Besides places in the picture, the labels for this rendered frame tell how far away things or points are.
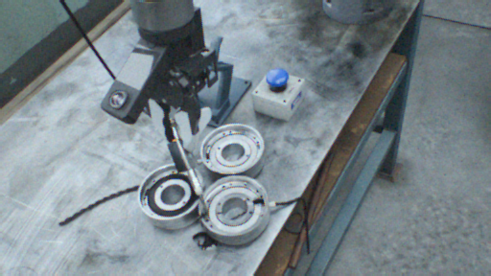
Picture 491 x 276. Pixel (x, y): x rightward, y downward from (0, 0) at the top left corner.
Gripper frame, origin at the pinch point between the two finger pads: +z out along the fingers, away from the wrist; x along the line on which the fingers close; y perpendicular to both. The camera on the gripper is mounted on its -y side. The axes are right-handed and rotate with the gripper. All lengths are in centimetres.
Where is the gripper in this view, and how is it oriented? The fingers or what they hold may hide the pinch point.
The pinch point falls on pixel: (177, 144)
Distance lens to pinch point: 74.2
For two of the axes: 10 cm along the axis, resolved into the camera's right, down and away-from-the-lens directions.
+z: 0.5, 7.3, 6.9
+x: -8.4, -3.4, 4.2
